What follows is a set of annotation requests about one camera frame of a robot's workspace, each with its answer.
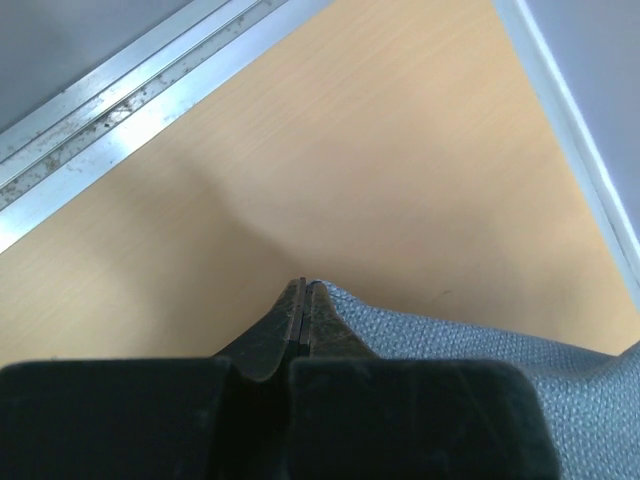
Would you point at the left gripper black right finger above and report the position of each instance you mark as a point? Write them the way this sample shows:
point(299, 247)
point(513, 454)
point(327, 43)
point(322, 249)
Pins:
point(356, 416)

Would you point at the aluminium rail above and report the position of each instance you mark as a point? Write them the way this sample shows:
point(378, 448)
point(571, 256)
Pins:
point(582, 59)
point(55, 152)

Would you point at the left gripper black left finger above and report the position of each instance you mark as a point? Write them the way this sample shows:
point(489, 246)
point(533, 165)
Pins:
point(219, 417)

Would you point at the aluminium left side rail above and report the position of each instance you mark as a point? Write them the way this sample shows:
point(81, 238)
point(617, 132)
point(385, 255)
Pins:
point(55, 152)

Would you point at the aluminium back rail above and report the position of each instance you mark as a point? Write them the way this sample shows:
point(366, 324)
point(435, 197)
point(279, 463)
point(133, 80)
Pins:
point(582, 59)

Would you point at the blue-grey pillowcase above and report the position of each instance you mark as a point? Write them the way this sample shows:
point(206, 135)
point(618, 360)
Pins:
point(589, 400)

